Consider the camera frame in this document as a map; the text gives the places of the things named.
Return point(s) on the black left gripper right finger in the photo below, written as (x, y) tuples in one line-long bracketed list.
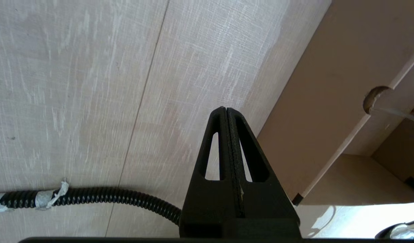
[(267, 199)]

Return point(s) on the black silver robot base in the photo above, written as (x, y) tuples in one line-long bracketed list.
[(406, 231)]

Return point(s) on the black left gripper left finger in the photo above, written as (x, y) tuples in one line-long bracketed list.
[(206, 199)]

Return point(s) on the brown cardboard shoe box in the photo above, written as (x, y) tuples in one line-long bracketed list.
[(328, 101)]

